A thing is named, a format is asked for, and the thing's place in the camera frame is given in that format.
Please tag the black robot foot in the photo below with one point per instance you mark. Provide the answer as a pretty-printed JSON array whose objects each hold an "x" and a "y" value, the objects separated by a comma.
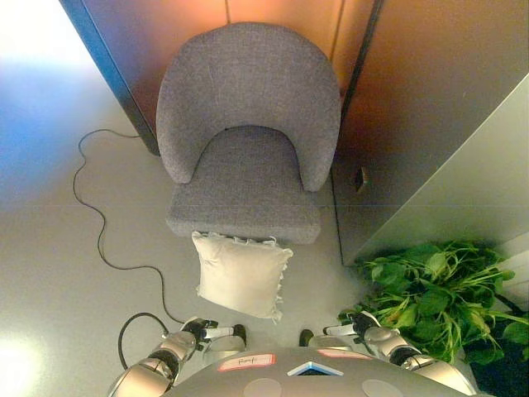
[
  {"x": 306, "y": 336},
  {"x": 240, "y": 332}
]

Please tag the silver left robot leg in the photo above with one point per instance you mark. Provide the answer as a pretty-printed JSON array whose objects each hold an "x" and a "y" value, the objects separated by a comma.
[{"x": 223, "y": 348}]

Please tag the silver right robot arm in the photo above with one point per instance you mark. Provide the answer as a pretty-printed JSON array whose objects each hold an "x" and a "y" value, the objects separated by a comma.
[{"x": 396, "y": 343}]

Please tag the black left robot foot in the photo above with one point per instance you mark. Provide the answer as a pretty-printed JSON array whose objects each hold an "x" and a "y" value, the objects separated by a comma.
[{"x": 240, "y": 332}]

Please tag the dark door frame post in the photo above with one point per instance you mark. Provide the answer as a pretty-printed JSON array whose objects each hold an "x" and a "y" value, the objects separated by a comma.
[
  {"x": 363, "y": 54},
  {"x": 111, "y": 74}
]

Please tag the grey fabric armchair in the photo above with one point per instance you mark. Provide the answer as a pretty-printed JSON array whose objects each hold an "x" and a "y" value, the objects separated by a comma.
[{"x": 248, "y": 87}]

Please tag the black right robot foot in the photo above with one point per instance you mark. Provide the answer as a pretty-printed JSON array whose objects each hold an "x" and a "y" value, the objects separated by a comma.
[{"x": 306, "y": 336}]

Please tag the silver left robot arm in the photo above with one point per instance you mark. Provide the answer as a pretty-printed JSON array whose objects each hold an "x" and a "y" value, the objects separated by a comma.
[{"x": 159, "y": 364}]

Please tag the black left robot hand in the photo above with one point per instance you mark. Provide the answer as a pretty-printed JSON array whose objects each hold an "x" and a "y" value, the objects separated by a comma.
[{"x": 202, "y": 326}]

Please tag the silver robot leg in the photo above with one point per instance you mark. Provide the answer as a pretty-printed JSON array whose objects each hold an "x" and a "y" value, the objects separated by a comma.
[
  {"x": 330, "y": 342},
  {"x": 223, "y": 348}
]

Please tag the cream fringed pillow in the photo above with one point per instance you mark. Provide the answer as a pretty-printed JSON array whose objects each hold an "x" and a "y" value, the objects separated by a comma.
[{"x": 239, "y": 275}]

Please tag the small brown wall fitting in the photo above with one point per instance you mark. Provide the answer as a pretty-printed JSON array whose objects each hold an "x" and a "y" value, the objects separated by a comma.
[{"x": 360, "y": 178}]

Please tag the silver right robot leg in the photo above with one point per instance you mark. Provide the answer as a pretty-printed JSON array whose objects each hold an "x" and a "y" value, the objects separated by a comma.
[{"x": 330, "y": 342}]

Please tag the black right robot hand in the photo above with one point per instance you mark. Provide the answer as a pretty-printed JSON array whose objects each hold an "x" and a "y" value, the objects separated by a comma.
[{"x": 360, "y": 323}]

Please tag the green leafy plant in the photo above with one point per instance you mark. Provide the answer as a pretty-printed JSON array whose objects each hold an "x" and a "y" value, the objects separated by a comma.
[{"x": 442, "y": 297}]

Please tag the grey robot torso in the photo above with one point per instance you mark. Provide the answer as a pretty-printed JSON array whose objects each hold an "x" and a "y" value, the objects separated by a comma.
[{"x": 314, "y": 378}]

